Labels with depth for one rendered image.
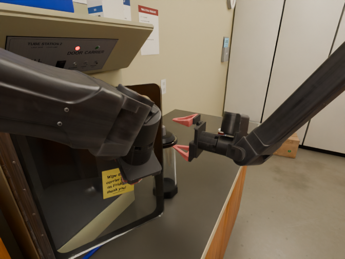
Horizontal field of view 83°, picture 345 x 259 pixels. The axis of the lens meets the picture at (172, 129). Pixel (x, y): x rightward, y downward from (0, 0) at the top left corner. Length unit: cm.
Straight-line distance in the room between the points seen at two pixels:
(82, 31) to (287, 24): 299
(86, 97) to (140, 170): 21
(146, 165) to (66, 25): 25
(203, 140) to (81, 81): 44
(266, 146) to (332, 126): 298
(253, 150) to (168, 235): 36
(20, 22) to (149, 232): 58
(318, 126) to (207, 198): 280
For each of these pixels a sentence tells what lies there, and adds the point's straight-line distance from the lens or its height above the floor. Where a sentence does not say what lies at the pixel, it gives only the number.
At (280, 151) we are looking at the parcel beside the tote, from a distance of 317.
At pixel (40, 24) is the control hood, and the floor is 149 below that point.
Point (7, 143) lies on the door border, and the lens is 42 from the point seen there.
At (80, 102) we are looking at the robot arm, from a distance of 17.
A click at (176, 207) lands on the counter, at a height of 94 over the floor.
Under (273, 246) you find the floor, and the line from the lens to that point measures 197.
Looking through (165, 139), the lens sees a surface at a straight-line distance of 64.
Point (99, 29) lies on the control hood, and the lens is 39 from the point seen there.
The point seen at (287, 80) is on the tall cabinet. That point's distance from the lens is 324.
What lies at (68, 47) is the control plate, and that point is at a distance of 38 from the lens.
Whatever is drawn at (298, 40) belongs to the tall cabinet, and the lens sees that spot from 321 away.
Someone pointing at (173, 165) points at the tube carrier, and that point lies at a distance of 70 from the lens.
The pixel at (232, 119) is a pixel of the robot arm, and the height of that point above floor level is 128.
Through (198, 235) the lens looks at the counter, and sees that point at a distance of 67.
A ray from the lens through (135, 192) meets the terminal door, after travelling 54.
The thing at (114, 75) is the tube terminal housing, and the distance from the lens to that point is 56.
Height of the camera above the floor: 147
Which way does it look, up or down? 24 degrees down
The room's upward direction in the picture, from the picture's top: straight up
